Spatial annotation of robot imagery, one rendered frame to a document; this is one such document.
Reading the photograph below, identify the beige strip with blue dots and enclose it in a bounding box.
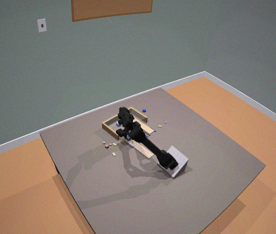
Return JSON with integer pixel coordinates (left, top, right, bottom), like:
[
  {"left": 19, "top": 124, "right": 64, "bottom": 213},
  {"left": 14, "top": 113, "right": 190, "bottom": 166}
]
[{"left": 125, "top": 140, "right": 153, "bottom": 159}]

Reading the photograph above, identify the cream flat strip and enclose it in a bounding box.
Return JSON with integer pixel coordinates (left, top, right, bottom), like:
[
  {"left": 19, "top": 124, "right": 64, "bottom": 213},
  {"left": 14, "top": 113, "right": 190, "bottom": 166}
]
[{"left": 139, "top": 122, "right": 154, "bottom": 134}]

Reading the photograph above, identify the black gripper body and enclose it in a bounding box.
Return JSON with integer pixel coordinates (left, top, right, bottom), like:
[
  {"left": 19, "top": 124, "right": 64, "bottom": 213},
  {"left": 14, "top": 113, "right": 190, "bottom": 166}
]
[{"left": 116, "top": 121, "right": 141, "bottom": 137}]

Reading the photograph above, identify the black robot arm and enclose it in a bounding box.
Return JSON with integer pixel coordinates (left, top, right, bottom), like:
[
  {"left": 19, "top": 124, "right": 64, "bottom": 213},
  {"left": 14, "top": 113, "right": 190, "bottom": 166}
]
[{"left": 118, "top": 107, "right": 178, "bottom": 170}]

